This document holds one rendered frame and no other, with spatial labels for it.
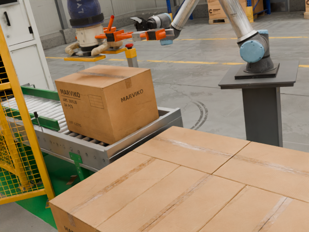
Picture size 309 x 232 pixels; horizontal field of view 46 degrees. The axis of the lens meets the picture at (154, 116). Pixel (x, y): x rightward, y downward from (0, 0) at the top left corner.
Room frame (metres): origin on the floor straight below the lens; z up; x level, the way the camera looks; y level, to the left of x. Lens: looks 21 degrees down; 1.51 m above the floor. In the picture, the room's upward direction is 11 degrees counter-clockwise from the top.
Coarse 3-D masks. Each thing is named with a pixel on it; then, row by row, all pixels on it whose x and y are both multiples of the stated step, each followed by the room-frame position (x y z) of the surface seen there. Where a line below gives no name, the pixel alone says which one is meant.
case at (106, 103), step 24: (96, 72) 2.54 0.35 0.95; (120, 72) 2.40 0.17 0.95; (144, 72) 2.32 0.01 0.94; (72, 96) 2.40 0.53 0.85; (96, 96) 2.17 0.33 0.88; (120, 96) 2.17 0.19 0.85; (144, 96) 2.29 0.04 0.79; (72, 120) 2.47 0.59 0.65; (96, 120) 2.22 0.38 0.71; (120, 120) 2.14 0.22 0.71; (144, 120) 2.27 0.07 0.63
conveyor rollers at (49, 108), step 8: (24, 96) 3.86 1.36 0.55; (32, 96) 3.82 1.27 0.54; (8, 104) 3.64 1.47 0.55; (16, 104) 3.60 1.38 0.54; (32, 104) 3.52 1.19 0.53; (40, 104) 3.40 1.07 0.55; (48, 104) 3.36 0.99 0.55; (56, 104) 3.31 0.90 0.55; (32, 112) 3.23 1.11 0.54; (40, 112) 3.18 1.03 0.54; (48, 112) 3.14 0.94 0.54; (56, 112) 3.09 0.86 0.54; (64, 120) 2.83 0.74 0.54; (48, 128) 2.72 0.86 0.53; (64, 128) 2.63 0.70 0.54; (72, 136) 2.45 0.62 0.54; (80, 136) 2.40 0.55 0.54; (104, 144) 2.20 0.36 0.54
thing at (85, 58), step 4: (76, 52) 2.45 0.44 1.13; (88, 52) 2.35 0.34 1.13; (72, 56) 2.47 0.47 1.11; (76, 56) 2.44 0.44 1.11; (80, 56) 2.41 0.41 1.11; (84, 56) 2.38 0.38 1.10; (88, 56) 2.35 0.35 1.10; (96, 56) 2.30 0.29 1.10; (100, 56) 2.30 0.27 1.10; (104, 56) 2.31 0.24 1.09; (64, 60) 2.49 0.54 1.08; (68, 60) 2.46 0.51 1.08; (72, 60) 2.42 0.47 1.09; (76, 60) 2.39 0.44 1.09; (80, 60) 2.36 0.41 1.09; (84, 60) 2.33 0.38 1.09; (88, 60) 2.29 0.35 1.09; (92, 60) 2.26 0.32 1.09; (96, 60) 2.26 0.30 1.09
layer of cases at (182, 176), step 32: (128, 160) 1.89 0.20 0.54; (160, 160) 1.82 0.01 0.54; (192, 160) 1.75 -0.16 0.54; (224, 160) 1.69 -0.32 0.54; (256, 160) 1.63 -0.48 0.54; (288, 160) 1.57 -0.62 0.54; (64, 192) 1.66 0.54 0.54; (96, 192) 1.60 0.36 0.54; (128, 192) 1.55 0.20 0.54; (160, 192) 1.49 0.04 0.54; (192, 192) 1.44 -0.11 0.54; (224, 192) 1.40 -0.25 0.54; (256, 192) 1.35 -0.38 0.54; (288, 192) 1.31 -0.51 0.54; (64, 224) 1.53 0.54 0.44; (96, 224) 1.34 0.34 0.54; (128, 224) 1.30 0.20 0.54; (160, 224) 1.26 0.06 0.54; (192, 224) 1.22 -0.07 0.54; (224, 224) 1.18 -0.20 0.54; (256, 224) 1.15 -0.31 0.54; (288, 224) 1.11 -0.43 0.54
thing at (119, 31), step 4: (108, 32) 2.30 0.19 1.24; (112, 32) 2.33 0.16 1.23; (116, 32) 2.25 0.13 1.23; (120, 32) 2.27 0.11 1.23; (108, 36) 2.28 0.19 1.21; (112, 36) 2.25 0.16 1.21; (108, 40) 2.27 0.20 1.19; (112, 40) 2.25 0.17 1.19; (116, 40) 2.24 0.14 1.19; (120, 40) 2.26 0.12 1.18
